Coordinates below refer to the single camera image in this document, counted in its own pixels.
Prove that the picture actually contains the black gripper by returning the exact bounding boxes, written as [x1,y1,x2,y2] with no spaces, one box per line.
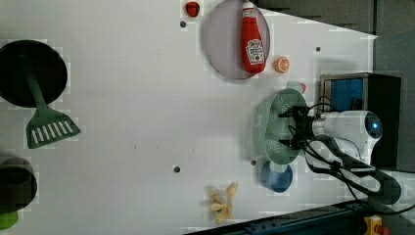
[278,106,314,150]

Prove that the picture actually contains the green plastic strainer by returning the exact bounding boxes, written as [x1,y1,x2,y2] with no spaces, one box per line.
[253,81,306,173]

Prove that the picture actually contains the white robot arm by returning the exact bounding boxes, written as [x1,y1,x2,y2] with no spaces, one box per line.
[279,106,401,205]

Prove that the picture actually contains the red green strawberry toy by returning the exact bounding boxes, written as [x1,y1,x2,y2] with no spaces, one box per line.
[300,83,306,93]

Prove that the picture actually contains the blue cup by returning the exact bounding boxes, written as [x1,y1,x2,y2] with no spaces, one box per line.
[259,161,293,193]

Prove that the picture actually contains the orange slice toy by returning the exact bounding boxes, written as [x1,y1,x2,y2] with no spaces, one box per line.
[273,57,290,73]

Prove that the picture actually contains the red ketchup bottle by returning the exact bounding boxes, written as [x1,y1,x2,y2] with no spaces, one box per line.
[241,1,265,74]

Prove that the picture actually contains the black toaster oven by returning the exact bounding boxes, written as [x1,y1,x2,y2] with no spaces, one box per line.
[320,72,401,169]

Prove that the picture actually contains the peeled banana toy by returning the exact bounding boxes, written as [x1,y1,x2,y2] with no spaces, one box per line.
[209,182,239,224]

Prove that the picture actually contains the grey round plate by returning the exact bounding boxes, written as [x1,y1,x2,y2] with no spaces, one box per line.
[203,0,270,79]

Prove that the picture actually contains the yellow red emergency button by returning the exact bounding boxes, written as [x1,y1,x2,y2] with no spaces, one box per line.
[364,215,391,235]

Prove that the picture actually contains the small red strawberry toy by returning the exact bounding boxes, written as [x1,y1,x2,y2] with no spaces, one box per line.
[185,1,200,18]

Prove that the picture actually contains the green slotted spatula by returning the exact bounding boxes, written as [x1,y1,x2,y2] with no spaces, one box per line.
[25,73,80,149]

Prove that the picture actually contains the black utensil holder cup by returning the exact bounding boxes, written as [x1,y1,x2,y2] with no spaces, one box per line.
[0,40,69,108]

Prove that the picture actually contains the bright green object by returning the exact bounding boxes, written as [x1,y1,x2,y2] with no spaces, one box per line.
[0,211,19,230]

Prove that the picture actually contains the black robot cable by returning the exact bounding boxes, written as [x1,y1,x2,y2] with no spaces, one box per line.
[302,95,415,216]

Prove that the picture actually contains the blue metal frame rail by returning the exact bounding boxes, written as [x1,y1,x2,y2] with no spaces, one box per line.
[187,202,367,235]

